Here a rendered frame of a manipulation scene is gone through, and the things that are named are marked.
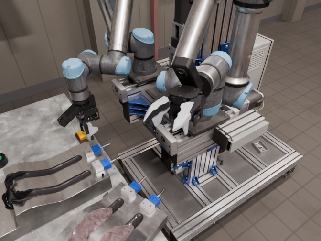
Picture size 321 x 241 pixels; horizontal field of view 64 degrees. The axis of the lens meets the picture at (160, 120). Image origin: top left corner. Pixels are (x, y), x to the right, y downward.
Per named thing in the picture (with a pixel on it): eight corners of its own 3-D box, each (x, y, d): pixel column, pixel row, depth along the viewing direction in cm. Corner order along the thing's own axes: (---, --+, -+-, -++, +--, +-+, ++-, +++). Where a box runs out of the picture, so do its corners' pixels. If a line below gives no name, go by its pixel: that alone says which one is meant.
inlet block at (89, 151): (108, 144, 130) (107, 136, 127) (112, 150, 127) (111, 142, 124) (83, 155, 125) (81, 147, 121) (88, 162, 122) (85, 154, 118)
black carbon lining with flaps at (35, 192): (80, 156, 123) (76, 142, 117) (94, 179, 113) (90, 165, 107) (2, 191, 108) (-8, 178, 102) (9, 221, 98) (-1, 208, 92)
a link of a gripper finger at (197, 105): (197, 118, 54) (203, 96, 61) (197, 113, 53) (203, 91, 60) (176, 117, 55) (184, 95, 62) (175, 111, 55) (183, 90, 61)
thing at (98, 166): (118, 158, 124) (117, 150, 120) (123, 164, 120) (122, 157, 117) (92, 169, 118) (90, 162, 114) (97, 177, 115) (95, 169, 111)
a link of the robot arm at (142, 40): (152, 59, 142) (151, 35, 133) (128, 57, 144) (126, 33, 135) (156, 49, 151) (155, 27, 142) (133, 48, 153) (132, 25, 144)
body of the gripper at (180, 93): (194, 129, 61) (213, 103, 69) (193, 98, 56) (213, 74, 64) (166, 122, 65) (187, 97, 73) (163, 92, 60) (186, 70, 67)
